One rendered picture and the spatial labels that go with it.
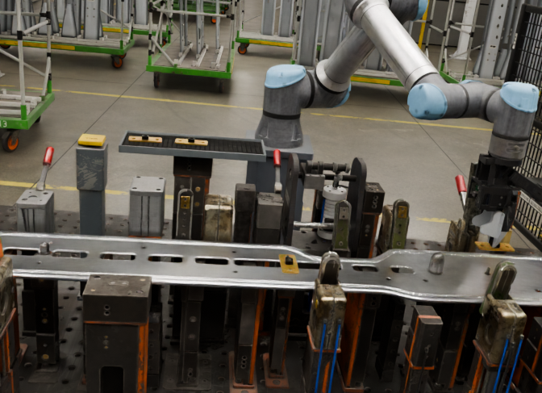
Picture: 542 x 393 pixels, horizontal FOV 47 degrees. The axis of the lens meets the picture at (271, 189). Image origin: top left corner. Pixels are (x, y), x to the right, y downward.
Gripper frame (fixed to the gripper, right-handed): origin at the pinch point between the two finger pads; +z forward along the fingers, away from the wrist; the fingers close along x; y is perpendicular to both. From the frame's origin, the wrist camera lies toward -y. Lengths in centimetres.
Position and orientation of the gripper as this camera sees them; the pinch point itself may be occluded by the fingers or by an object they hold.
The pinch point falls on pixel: (495, 240)
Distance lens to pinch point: 151.1
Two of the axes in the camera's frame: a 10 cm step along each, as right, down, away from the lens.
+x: 0.8, 3.6, -9.3
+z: -0.8, 9.3, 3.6
